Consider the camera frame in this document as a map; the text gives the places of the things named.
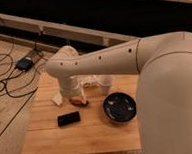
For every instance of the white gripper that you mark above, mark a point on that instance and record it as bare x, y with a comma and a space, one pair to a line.
69, 86

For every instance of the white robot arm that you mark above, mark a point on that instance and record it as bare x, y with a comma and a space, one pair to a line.
164, 89

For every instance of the brown sausage toy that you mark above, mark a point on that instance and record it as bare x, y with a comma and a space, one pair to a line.
78, 102

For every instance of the beige sponge block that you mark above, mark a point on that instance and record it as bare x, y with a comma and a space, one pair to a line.
58, 99

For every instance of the black smartphone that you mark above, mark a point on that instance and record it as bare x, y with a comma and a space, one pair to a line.
67, 119

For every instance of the translucent plastic cup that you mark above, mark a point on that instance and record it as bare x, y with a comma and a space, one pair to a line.
105, 82

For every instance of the wooden table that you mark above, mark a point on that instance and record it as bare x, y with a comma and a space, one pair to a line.
93, 134

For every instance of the long wooden beam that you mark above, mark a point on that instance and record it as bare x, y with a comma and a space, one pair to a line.
67, 32

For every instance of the dark blue bowl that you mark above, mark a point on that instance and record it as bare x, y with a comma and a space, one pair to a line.
119, 107

